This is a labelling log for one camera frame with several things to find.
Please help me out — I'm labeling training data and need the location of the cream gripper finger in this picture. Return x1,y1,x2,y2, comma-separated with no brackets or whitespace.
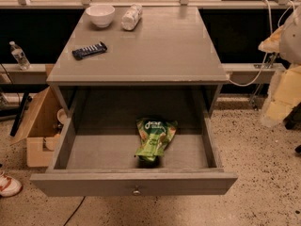
260,64,301,127
258,26,283,53

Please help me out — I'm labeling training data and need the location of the green rice chip bag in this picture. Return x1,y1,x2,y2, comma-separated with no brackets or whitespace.
135,118,178,163

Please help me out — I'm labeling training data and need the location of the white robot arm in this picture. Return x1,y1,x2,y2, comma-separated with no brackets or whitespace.
258,6,301,127

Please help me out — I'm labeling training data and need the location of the grey cabinet counter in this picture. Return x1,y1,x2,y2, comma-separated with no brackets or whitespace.
47,7,227,112

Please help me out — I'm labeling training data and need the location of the metal drawer knob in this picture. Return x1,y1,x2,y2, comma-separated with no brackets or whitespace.
133,186,141,196

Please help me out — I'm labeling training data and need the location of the open grey drawer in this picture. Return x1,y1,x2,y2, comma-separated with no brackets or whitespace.
31,89,237,197

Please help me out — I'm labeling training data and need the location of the grey side ledge right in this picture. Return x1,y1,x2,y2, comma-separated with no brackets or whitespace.
222,63,285,85

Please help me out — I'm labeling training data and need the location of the grey side ledge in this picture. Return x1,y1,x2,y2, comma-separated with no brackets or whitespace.
222,63,285,85
0,64,54,85

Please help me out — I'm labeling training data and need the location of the white plastic bottle lying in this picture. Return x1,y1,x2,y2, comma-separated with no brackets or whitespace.
121,4,142,31

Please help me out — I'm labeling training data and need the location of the white ceramic bowl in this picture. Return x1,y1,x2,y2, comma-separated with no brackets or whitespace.
86,5,115,28

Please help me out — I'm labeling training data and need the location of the dark blue snack bar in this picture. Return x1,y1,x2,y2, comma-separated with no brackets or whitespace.
71,41,107,60

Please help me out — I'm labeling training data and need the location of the small white cup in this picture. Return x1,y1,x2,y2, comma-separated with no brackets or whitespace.
56,108,67,124

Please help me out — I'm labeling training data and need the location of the grey side ledge left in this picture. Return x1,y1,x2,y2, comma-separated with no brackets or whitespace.
0,64,54,85

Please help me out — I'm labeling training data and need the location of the wooden box on floor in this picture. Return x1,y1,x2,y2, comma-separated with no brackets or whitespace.
11,87,61,167

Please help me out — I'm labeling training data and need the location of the clear water bottle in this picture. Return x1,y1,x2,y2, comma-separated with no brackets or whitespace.
9,41,30,71

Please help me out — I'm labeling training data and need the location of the white and red shoe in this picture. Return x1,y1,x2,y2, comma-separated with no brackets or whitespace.
0,171,23,197

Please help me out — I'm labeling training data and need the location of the white cable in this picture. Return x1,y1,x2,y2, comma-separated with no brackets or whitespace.
228,0,297,88

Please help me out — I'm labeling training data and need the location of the black floor cable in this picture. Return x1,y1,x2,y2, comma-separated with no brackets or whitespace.
62,196,87,226

